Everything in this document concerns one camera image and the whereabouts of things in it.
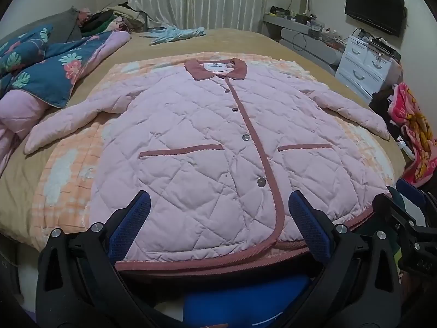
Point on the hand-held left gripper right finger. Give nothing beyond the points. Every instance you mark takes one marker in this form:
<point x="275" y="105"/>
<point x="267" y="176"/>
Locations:
<point x="309" y="225"/>

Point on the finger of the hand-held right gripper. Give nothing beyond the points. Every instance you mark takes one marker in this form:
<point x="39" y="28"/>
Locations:
<point x="392" y="211"/>
<point x="411" y="188"/>

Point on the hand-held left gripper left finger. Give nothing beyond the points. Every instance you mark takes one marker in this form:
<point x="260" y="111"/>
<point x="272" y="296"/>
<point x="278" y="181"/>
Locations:
<point x="131" y="225"/>

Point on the pink quilted jacket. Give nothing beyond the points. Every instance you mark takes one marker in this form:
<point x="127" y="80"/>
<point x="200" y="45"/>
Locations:
<point x="191" y="150"/>

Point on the black clothes heap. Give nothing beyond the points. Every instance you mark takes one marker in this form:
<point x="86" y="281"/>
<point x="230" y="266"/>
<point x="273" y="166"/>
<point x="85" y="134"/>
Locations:
<point x="380" y="102"/>

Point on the pile of mixed clothes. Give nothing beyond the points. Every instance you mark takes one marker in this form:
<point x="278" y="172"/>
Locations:
<point x="116" y="20"/>

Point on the pink cartoon towel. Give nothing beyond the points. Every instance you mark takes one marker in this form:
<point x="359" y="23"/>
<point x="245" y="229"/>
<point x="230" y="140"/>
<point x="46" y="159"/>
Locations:
<point x="416" y="123"/>

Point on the orange plaid blanket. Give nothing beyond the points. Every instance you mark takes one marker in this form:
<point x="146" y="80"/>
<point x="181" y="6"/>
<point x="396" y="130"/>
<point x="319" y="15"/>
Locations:
<point x="68" y="164"/>

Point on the blue cloth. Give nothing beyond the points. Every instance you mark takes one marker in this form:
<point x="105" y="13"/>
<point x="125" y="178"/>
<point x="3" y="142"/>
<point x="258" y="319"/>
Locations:
<point x="239" y="304"/>

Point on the white drawer cabinet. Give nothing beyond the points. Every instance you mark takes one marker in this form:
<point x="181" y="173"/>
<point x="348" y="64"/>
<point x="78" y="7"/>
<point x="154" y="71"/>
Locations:
<point x="358" y="65"/>

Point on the black set-top box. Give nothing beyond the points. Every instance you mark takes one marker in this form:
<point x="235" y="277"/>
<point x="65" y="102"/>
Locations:
<point x="385" y="49"/>

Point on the grey desk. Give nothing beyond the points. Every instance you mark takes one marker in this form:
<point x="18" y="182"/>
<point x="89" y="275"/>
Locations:
<point x="314" y="46"/>

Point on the blue floral quilt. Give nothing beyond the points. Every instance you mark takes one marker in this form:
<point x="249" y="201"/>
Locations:
<point x="51" y="71"/>

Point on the light blue garment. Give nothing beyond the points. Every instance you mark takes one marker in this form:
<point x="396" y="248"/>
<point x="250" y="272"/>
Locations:
<point x="174" y="34"/>

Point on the clutter of small desk things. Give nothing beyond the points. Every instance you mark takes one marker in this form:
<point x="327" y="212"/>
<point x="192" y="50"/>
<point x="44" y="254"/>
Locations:
<point x="300" y="15"/>

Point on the grey pillow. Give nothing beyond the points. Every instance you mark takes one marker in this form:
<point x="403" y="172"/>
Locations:
<point x="58" y="24"/>

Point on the white pleated curtain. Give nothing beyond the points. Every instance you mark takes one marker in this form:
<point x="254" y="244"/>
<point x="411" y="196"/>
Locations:
<point x="205" y="0"/>

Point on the black wall television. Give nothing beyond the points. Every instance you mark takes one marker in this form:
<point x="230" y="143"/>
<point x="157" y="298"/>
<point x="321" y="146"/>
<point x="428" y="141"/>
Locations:
<point x="374" y="6"/>

